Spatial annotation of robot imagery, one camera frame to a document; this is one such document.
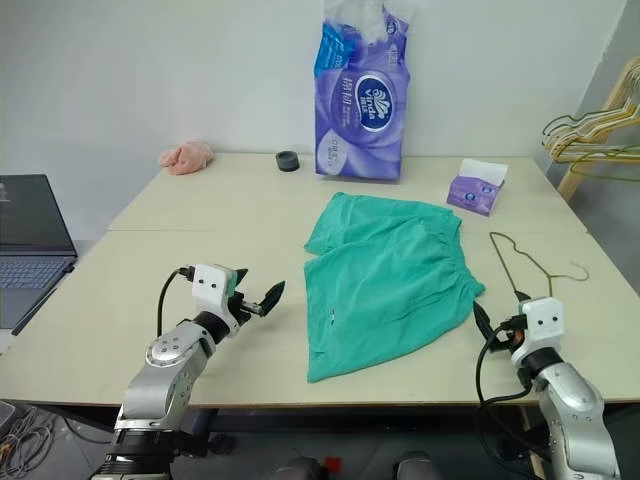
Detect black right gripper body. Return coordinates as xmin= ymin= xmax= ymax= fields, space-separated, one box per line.
xmin=491 ymin=313 xmax=527 ymax=352

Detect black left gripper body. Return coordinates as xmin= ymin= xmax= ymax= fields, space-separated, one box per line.
xmin=227 ymin=289 xmax=265 ymax=329

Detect olive wire hanger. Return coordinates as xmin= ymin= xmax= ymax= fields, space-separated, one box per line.
xmin=488 ymin=231 xmax=590 ymax=304

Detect green shorts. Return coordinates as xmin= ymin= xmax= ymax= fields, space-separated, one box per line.
xmin=302 ymin=191 xmax=487 ymax=385

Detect small purple tissue box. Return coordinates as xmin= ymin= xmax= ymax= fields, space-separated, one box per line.
xmin=446 ymin=158 xmax=510 ymax=218

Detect pink cloth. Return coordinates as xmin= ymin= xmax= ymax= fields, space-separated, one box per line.
xmin=159 ymin=140 xmax=216 ymax=177

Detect large purple tissue pack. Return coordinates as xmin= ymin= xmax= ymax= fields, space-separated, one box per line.
xmin=313 ymin=0 xmax=412 ymax=179

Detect grey laptop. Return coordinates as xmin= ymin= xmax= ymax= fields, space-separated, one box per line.
xmin=0 ymin=173 xmax=79 ymax=304

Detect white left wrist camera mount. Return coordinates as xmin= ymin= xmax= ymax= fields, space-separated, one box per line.
xmin=191 ymin=263 xmax=242 ymax=332

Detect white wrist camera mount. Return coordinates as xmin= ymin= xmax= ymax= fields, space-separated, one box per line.
xmin=508 ymin=296 xmax=567 ymax=370
xmin=191 ymin=263 xmax=242 ymax=332

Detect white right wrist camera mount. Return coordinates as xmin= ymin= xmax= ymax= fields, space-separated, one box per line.
xmin=508 ymin=296 xmax=567 ymax=370

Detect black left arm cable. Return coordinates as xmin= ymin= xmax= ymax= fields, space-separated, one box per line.
xmin=157 ymin=267 xmax=197 ymax=346

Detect black table frame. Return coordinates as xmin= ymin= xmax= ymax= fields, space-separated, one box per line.
xmin=174 ymin=405 xmax=521 ymax=459

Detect green wire hanger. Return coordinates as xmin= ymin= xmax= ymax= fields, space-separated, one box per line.
xmin=569 ymin=145 xmax=640 ymax=177

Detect grey cable bundle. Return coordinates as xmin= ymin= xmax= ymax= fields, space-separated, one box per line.
xmin=0 ymin=403 xmax=55 ymax=472

